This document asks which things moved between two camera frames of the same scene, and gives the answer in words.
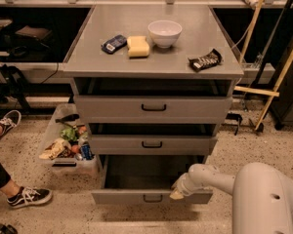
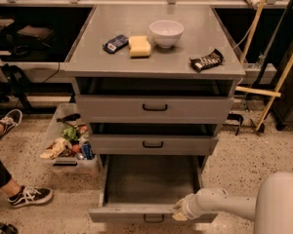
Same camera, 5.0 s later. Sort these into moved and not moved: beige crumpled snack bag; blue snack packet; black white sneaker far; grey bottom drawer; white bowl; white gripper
Moved: grey bottom drawer; white gripper
Not moved: white bowl; beige crumpled snack bag; blue snack packet; black white sneaker far
